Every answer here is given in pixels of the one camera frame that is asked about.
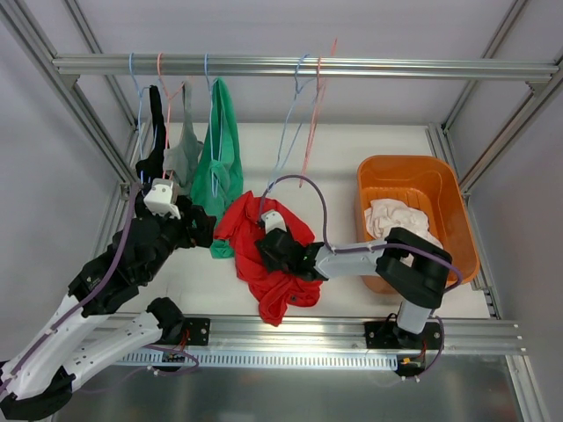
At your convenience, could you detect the red tank top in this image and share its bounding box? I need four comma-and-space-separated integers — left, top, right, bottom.
214, 191, 322, 326

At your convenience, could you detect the white tank top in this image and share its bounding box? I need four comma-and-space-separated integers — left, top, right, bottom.
363, 199, 442, 248

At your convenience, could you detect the blue hanger of red top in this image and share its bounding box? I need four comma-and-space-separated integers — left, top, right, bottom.
267, 54, 310, 189

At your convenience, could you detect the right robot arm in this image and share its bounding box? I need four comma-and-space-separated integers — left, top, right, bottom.
255, 228, 457, 349

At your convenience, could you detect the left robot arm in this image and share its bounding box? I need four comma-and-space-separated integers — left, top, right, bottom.
1, 200, 216, 421

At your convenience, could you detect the green tank top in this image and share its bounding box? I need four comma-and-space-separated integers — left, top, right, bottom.
189, 76, 245, 260

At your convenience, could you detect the grey tank top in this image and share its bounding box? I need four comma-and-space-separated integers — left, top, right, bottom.
163, 80, 203, 195

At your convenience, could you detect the black tank top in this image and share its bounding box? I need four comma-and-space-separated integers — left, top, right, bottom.
133, 84, 171, 186

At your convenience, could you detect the pink hanger of grey top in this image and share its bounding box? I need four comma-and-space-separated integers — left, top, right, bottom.
156, 52, 188, 181

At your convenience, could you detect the blue hanger of black top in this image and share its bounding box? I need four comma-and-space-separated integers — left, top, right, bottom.
128, 53, 149, 160

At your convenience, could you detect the blue hanger of green top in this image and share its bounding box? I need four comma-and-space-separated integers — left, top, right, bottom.
204, 53, 225, 198

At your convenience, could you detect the orange plastic basket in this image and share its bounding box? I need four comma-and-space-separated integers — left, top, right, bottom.
355, 155, 479, 284

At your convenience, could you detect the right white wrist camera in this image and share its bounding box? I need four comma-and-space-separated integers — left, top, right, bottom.
260, 210, 287, 234

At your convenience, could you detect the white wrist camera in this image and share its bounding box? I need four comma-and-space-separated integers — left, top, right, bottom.
143, 178, 181, 220
260, 210, 287, 234

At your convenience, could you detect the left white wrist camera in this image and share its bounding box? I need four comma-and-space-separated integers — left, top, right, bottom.
143, 178, 181, 220

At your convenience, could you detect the front aluminium rail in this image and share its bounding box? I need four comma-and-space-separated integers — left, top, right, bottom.
87, 310, 527, 355

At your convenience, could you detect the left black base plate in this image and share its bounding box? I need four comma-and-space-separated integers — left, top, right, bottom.
181, 316, 211, 346

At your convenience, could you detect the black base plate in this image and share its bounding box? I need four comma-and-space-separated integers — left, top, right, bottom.
181, 316, 211, 346
363, 321, 442, 350

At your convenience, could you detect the slotted cable duct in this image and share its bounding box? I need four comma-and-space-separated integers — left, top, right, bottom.
117, 348, 414, 371

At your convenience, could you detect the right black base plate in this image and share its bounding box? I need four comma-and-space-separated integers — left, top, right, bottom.
363, 321, 442, 350

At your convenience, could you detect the aluminium hanging rail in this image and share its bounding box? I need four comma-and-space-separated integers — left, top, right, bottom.
52, 54, 561, 83

